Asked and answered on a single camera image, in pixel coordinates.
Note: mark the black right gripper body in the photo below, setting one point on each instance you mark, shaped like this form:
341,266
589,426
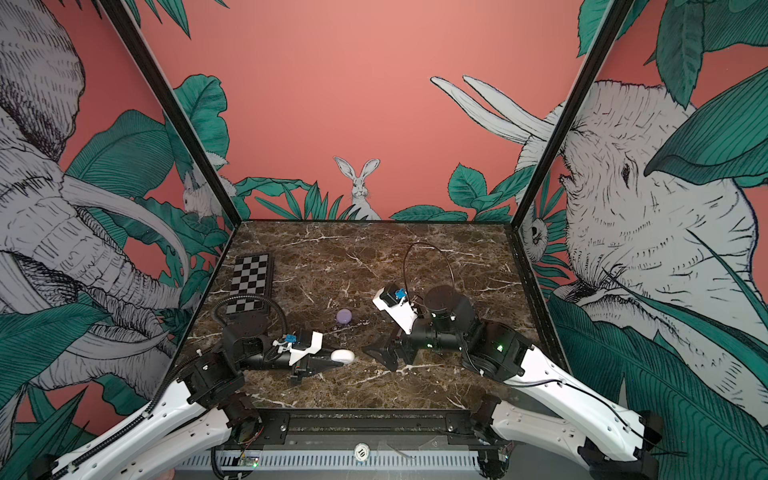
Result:
402,345

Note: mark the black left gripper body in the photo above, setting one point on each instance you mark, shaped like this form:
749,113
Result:
297,371

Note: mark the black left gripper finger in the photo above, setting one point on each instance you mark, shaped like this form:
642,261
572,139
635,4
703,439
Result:
307,366
326,355

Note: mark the white round puck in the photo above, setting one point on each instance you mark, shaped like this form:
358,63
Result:
343,356

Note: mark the purple earbud charging case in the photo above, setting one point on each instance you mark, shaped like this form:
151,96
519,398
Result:
344,317

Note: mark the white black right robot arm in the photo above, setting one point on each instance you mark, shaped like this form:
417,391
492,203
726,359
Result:
608,440

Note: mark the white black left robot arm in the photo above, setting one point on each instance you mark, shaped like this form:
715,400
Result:
200,408

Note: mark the poker chip on vent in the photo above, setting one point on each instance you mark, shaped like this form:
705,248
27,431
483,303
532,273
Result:
361,452

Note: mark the black white chessboard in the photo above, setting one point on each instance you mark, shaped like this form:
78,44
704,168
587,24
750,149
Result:
252,275

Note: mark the white perforated vent strip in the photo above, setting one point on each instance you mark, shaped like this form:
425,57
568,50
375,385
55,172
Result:
337,460

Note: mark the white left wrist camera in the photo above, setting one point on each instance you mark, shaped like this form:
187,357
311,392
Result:
299,345

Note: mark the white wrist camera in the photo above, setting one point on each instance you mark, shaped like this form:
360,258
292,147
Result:
299,345
392,302

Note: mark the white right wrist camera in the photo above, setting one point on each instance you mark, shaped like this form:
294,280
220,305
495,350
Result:
392,302

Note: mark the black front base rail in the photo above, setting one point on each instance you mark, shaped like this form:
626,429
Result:
390,427

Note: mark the black left corner post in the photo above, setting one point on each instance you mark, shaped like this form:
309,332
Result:
123,22

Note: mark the black corner post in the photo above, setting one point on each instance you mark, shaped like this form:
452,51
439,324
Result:
123,22
611,24

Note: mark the black right corner post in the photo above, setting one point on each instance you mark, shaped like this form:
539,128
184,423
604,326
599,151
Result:
611,24

